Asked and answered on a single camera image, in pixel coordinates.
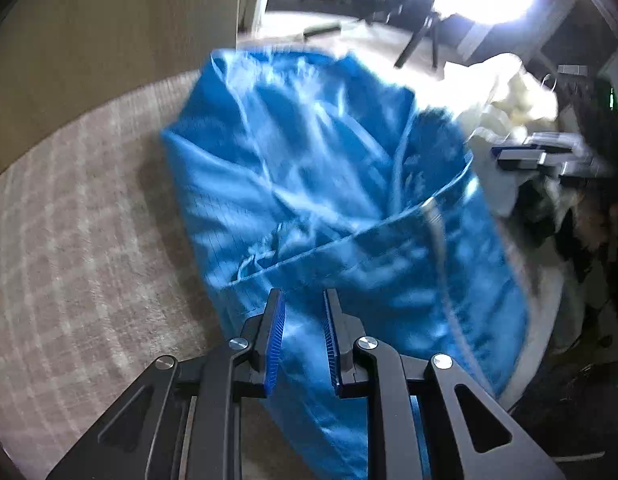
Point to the blue garment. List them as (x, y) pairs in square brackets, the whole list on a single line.
[(314, 170)]

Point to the plaid blanket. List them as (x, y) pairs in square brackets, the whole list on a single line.
[(89, 240)]

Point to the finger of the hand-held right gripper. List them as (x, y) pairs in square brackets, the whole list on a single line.
[(554, 165), (539, 144)]

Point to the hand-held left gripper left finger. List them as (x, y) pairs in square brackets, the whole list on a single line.
[(275, 350)]

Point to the black power adapter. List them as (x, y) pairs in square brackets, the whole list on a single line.
[(321, 30)]

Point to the light wood panel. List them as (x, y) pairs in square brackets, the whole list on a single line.
[(114, 35)]

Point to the cream white garment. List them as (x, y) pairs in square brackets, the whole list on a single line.
[(514, 95)]

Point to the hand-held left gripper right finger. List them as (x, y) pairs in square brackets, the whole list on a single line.
[(331, 345)]

